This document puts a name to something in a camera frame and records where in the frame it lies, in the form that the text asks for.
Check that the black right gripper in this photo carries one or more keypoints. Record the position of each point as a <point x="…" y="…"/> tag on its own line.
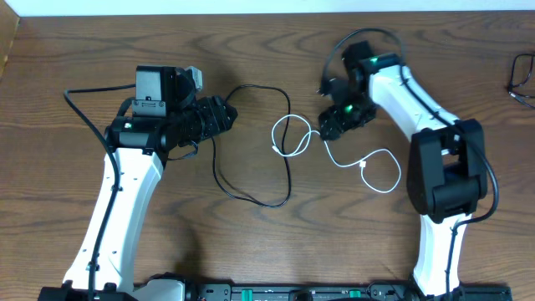
<point x="336" y="124"/>

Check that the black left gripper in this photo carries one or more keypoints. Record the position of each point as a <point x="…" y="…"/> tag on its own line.
<point x="211" y="118"/>

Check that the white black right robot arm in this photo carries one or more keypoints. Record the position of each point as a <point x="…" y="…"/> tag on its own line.
<point x="445" y="179"/>

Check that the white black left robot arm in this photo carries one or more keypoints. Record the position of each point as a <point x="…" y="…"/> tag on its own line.
<point x="138" y="143"/>

